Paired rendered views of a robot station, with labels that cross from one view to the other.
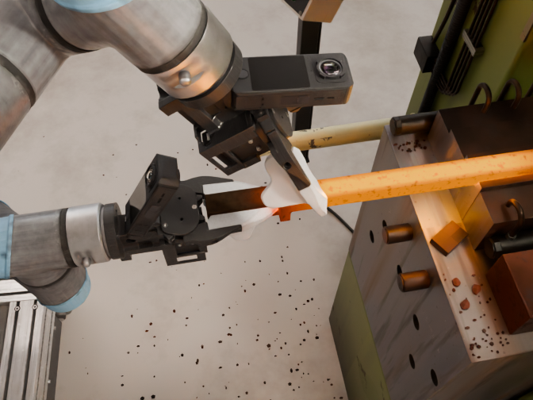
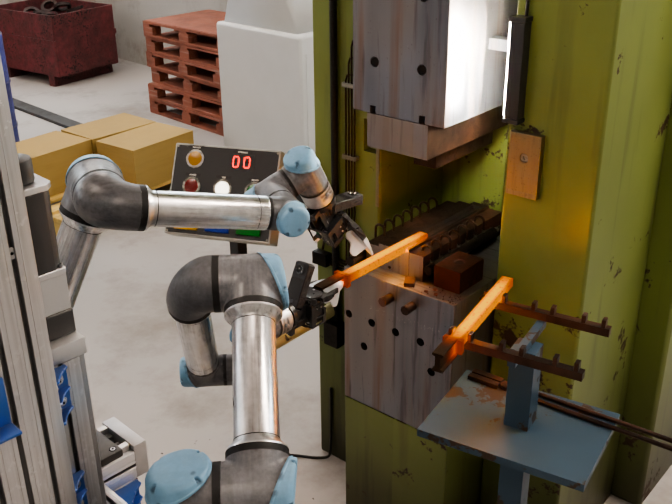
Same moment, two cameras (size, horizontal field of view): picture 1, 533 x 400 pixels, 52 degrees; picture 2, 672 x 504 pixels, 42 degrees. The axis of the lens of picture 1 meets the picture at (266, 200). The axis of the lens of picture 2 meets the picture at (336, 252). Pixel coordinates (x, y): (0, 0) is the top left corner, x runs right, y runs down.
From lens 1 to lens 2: 180 cm
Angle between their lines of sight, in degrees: 44
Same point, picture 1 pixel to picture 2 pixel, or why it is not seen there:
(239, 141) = (338, 226)
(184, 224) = (316, 294)
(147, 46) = (321, 182)
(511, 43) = (372, 212)
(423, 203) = (388, 279)
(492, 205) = (417, 253)
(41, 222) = not seen: hidden behind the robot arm
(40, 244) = not seen: hidden behind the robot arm
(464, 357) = (450, 309)
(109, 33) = (312, 180)
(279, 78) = (341, 198)
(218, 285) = not seen: outside the picture
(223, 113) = (328, 217)
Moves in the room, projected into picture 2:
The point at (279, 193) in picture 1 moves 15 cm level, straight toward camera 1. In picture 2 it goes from (356, 247) to (395, 268)
